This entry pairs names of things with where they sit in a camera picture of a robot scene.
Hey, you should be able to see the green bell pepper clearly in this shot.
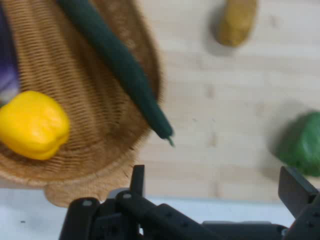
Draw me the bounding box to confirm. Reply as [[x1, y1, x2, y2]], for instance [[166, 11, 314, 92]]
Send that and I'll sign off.
[[273, 111, 320, 178]]

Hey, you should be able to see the woven wicker basket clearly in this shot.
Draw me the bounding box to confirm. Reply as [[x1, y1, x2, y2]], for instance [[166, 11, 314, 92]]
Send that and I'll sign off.
[[0, 0, 166, 208]]

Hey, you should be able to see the dark green cucumber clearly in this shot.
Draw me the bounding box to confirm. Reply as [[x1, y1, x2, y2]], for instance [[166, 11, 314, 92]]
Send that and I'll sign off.
[[56, 0, 176, 148]]

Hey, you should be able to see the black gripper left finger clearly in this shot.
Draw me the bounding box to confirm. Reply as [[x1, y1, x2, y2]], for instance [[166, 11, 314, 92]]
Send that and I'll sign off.
[[58, 164, 216, 240]]

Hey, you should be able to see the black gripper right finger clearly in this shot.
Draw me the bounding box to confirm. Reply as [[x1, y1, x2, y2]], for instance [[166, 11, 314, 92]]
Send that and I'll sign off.
[[278, 166, 320, 240]]

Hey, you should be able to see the yellow bell pepper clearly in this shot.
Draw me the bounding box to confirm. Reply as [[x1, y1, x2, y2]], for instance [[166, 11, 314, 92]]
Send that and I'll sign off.
[[0, 90, 71, 161]]

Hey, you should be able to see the brown potato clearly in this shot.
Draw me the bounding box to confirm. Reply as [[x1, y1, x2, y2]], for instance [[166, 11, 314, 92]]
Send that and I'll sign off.
[[216, 0, 258, 48]]

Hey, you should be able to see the purple eggplant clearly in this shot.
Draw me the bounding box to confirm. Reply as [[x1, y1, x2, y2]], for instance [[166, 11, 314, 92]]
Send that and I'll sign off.
[[0, 4, 21, 102]]

